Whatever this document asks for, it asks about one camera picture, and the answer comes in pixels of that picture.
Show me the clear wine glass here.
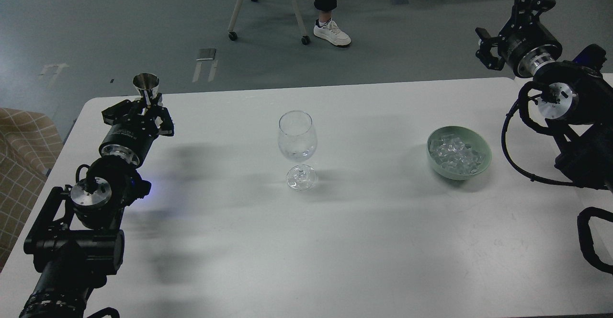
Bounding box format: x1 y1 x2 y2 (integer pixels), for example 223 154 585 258
277 110 318 192

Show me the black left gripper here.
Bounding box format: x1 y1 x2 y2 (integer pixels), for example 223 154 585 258
99 95 175 167

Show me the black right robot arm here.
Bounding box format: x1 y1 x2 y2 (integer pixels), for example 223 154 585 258
475 0 613 191

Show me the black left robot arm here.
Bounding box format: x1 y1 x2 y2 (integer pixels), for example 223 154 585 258
19 93 174 318

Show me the white sneaker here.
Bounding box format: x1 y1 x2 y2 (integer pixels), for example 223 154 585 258
313 19 351 48

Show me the green bowl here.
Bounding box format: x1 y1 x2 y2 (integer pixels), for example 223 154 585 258
426 125 492 181

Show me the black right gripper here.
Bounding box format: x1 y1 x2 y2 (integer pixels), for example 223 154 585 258
475 0 563 78

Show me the grey floor tape patch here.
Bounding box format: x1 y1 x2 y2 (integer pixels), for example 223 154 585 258
196 48 216 61

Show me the clear ice cubes pile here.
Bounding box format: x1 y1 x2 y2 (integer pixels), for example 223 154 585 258
427 133 486 177

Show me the steel cocktail jigger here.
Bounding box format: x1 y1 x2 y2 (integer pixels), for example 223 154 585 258
132 73 161 109

